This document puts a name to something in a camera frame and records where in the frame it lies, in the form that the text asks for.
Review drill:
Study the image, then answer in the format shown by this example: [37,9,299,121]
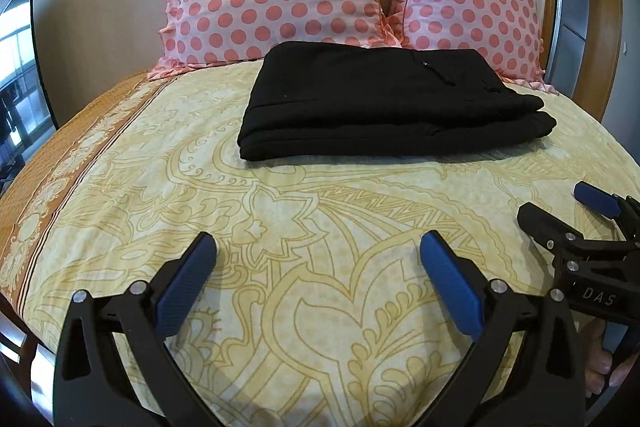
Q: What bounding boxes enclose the black pants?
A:
[238,41,556,161]

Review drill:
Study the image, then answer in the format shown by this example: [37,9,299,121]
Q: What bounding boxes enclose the right hand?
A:
[580,319,639,398]

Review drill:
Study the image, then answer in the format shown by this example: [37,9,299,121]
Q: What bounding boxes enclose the yellow patterned bed sheet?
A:
[1,62,639,426]

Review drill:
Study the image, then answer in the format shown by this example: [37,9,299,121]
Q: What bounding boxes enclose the wall mounted television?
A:
[0,0,58,192]

